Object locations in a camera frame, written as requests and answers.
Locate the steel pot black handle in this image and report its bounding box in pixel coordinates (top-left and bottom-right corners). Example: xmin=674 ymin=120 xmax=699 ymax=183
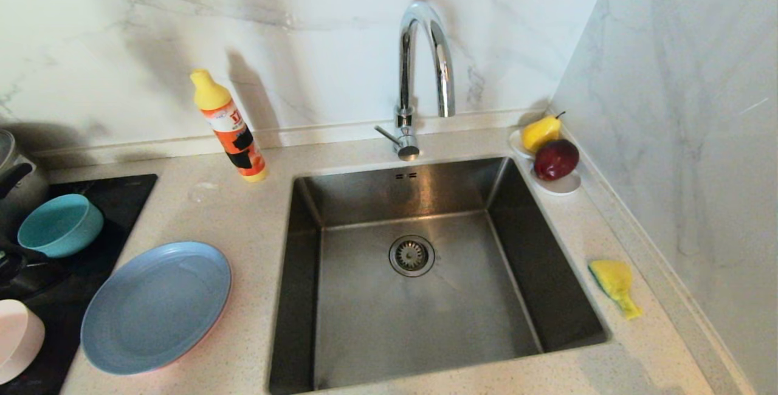
xmin=0 ymin=129 xmax=50 ymax=244

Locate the yellow green sponge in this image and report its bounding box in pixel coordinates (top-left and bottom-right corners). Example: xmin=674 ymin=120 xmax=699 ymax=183
xmin=588 ymin=259 xmax=644 ymax=321

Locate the small light pink plate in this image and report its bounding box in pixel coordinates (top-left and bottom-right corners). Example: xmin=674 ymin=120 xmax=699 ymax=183
xmin=0 ymin=299 xmax=46 ymax=385

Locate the round metal drain strainer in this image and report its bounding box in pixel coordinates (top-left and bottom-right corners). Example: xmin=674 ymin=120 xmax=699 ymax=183
xmin=389 ymin=235 xmax=436 ymax=278

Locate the dark red apple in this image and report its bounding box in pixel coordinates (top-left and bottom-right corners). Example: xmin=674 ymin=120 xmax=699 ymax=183
xmin=534 ymin=139 xmax=580 ymax=182

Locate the dish soap bottle yellow cap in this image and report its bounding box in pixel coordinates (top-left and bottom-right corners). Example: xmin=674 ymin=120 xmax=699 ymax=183
xmin=190 ymin=69 xmax=267 ymax=182

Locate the black glass cooktop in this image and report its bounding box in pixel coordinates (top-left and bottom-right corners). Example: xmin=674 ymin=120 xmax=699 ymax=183
xmin=0 ymin=174 xmax=159 ymax=395

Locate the teal bowl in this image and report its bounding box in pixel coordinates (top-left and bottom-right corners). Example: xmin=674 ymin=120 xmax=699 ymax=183
xmin=17 ymin=194 xmax=105 ymax=258

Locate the blue plate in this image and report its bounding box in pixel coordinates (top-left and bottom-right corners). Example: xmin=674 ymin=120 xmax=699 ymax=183
xmin=80 ymin=241 xmax=232 ymax=376

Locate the stainless steel sink basin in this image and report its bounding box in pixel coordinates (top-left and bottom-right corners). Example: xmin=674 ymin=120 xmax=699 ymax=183
xmin=268 ymin=156 xmax=610 ymax=394

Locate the small white fruit dish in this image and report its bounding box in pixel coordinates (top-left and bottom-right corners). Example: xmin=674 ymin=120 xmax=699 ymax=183
xmin=509 ymin=129 xmax=582 ymax=196

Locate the yellow pear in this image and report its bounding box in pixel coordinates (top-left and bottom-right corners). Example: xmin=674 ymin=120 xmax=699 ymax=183
xmin=522 ymin=112 xmax=566 ymax=154

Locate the chrome gooseneck faucet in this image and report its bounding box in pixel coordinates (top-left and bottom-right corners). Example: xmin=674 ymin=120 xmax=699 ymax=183
xmin=376 ymin=1 xmax=456 ymax=162

